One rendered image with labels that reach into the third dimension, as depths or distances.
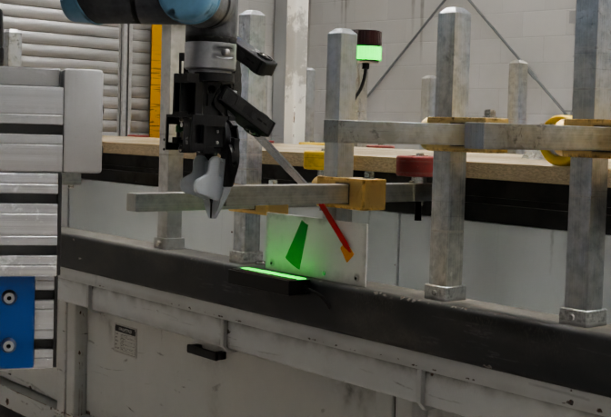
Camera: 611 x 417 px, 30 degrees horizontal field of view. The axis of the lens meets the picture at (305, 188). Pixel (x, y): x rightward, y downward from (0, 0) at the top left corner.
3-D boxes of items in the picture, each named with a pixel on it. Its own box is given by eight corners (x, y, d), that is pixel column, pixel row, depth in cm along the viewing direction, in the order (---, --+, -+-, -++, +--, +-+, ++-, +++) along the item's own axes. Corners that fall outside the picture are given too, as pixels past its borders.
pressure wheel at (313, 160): (344, 212, 210) (345, 149, 209) (301, 210, 210) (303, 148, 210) (345, 208, 218) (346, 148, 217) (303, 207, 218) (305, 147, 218)
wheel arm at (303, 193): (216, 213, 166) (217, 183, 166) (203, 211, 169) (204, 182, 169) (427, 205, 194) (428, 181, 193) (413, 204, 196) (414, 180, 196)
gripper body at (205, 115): (163, 153, 166) (166, 71, 166) (212, 155, 172) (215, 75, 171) (193, 155, 160) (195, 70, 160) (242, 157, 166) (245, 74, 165)
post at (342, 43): (333, 321, 187) (341, 27, 184) (319, 318, 190) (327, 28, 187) (348, 319, 189) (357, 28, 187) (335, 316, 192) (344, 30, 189)
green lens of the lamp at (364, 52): (362, 58, 186) (362, 44, 186) (337, 59, 191) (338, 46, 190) (388, 60, 190) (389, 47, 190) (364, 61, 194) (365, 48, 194)
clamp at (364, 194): (362, 211, 180) (363, 179, 180) (308, 204, 190) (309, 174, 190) (388, 210, 183) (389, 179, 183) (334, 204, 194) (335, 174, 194)
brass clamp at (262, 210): (264, 215, 199) (264, 186, 199) (219, 210, 209) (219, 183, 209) (291, 214, 203) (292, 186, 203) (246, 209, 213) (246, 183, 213)
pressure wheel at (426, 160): (417, 223, 189) (419, 153, 189) (385, 219, 195) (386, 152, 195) (451, 221, 194) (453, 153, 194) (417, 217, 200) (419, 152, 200)
